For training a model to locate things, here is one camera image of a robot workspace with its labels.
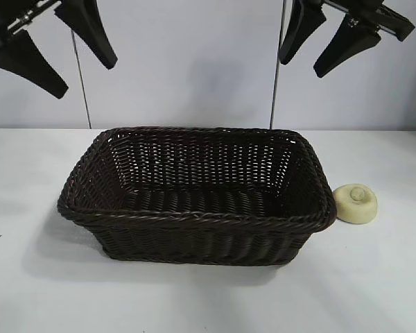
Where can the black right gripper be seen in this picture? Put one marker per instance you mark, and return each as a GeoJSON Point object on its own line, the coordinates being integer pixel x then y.
{"type": "Point", "coordinates": [383, 17]}

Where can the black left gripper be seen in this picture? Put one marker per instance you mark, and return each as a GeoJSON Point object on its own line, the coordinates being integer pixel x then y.
{"type": "Point", "coordinates": [7, 29]}

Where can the dark brown woven basket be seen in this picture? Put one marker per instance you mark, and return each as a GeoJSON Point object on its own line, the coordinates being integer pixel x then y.
{"type": "Point", "coordinates": [194, 239]}

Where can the pale yellow egg yolk pastry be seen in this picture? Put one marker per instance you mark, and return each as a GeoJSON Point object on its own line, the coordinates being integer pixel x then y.
{"type": "Point", "coordinates": [357, 209]}

